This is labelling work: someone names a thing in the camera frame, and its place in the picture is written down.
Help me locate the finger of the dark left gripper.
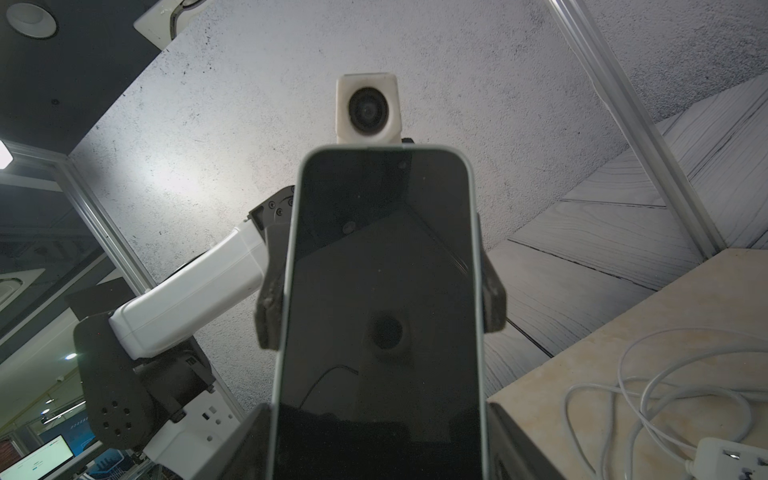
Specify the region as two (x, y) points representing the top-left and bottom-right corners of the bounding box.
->
(476, 214), (507, 334)
(254, 206), (296, 352)

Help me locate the black phone white edge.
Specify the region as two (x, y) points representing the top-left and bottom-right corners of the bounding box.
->
(266, 144), (488, 479)

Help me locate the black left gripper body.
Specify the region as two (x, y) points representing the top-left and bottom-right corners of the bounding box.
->
(248, 185), (295, 245)

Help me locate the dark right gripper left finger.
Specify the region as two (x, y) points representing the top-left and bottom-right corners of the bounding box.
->
(197, 403), (272, 480)

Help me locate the white power strip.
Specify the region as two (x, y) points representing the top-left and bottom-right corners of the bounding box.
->
(686, 437), (768, 480)

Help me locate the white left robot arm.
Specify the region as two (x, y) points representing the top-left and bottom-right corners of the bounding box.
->
(74, 174), (506, 477)

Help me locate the grey power strip cord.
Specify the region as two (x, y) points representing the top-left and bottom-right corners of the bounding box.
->
(562, 326), (768, 480)

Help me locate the aluminium left frame post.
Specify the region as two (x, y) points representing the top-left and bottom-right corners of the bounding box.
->
(546, 0), (727, 260)

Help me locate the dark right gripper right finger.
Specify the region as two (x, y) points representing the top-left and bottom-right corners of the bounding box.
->
(487, 402), (564, 480)

